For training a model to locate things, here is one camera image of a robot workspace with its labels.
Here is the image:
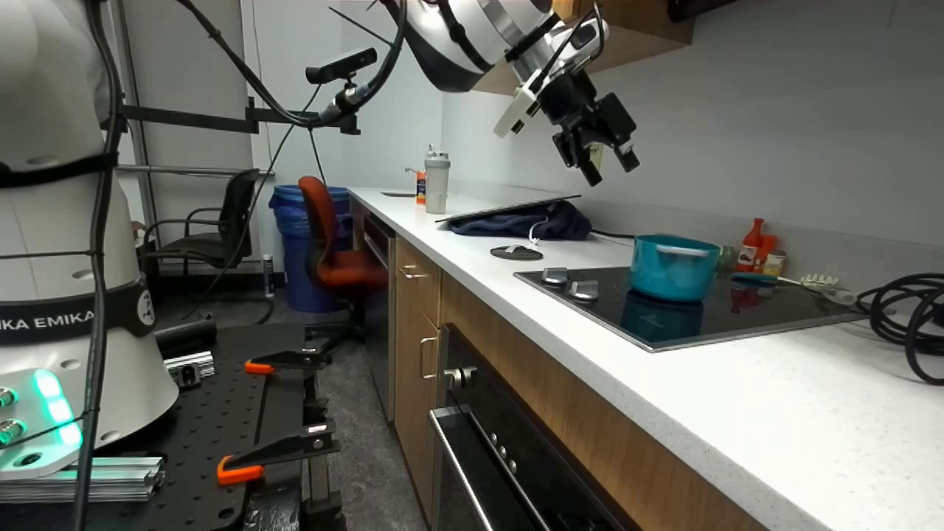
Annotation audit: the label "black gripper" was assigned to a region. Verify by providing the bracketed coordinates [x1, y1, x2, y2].
[533, 67, 643, 191]

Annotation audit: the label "dark glass pot lid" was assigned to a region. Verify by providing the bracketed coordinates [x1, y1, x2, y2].
[487, 242, 545, 265]

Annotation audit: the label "teal cooking pot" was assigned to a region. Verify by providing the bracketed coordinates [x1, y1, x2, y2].
[627, 231, 722, 303]

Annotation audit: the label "dark blue cloth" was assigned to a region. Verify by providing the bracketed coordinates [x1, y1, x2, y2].
[435, 198, 596, 242]

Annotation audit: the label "silver tumbler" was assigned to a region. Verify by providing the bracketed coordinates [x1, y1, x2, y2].
[421, 148, 453, 219]

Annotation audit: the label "red sauce bottle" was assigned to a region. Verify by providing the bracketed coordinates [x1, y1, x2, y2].
[735, 214, 784, 278]

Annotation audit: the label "teal utensil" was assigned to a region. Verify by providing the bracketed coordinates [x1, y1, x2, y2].
[727, 272, 791, 290]

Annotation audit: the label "black glass cooktop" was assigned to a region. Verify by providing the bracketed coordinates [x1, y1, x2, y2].
[512, 259, 863, 355]

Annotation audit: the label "wooden base cabinet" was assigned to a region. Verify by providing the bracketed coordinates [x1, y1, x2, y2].
[387, 231, 775, 531]

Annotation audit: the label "silver oven knob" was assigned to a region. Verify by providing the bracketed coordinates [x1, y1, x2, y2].
[438, 363, 481, 388]

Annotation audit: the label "red office chair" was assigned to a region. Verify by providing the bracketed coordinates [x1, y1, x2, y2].
[294, 173, 390, 341]

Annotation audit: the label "blue trash bin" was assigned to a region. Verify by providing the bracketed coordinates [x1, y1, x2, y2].
[264, 183, 353, 316]

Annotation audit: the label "black built-in oven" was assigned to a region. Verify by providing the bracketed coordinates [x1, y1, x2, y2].
[427, 322, 636, 531]

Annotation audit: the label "black office chair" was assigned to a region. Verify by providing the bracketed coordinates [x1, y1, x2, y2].
[136, 166, 264, 298]

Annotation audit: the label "black block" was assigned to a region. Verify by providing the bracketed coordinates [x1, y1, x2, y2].
[149, 310, 220, 360]

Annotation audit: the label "small grey box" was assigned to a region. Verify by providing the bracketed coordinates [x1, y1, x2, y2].
[160, 349, 220, 391]

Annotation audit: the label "black breadboard table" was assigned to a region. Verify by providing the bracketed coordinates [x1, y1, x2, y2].
[0, 319, 348, 531]

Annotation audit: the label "aluminium extrusion bar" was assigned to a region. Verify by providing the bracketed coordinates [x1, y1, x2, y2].
[0, 452, 167, 508]

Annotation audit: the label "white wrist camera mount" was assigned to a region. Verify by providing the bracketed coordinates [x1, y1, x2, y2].
[489, 57, 555, 142]

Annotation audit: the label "small wooden wall cabinet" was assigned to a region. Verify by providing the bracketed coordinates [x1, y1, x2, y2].
[435, 0, 697, 96]

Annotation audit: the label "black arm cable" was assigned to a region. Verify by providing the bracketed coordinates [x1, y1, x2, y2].
[173, 0, 409, 130]

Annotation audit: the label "white thin cable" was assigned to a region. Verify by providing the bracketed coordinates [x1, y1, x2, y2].
[778, 272, 851, 294]

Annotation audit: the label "black stereo camera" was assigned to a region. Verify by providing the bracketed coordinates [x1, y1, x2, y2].
[300, 43, 379, 88]

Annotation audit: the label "silver cabinet door handle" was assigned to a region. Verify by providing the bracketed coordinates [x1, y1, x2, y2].
[419, 334, 441, 384]

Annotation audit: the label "black coiled cables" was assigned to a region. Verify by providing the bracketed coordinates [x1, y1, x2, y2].
[851, 272, 944, 388]

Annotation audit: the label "silver oven handle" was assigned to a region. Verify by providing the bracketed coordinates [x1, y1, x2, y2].
[427, 405, 494, 531]

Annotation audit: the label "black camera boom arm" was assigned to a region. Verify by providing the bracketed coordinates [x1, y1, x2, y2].
[126, 93, 363, 139]

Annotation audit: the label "orange handled clamp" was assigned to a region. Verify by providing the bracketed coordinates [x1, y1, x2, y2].
[213, 422, 335, 489]
[242, 346, 335, 384]

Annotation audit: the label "black base cable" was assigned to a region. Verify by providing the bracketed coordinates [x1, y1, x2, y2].
[67, 0, 130, 531]

